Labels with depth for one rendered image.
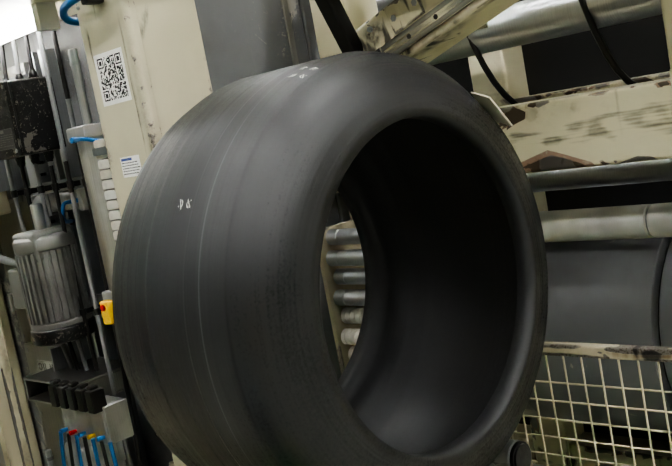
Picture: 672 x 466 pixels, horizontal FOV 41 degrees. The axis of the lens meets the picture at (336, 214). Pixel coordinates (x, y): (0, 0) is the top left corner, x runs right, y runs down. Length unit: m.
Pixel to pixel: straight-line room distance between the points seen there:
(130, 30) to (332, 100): 0.41
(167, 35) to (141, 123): 0.13
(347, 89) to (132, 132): 0.42
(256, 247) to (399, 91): 0.27
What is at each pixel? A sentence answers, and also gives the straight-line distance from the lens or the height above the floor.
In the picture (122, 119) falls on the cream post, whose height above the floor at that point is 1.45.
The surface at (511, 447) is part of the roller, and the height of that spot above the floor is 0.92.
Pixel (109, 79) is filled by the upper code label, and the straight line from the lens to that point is 1.37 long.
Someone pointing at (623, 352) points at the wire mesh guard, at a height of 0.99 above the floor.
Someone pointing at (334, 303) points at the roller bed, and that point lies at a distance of 1.68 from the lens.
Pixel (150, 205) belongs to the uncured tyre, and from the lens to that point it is 1.05.
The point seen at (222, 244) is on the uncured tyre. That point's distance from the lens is 0.93.
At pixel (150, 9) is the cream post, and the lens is 1.34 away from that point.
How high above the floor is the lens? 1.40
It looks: 6 degrees down
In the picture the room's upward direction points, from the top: 11 degrees counter-clockwise
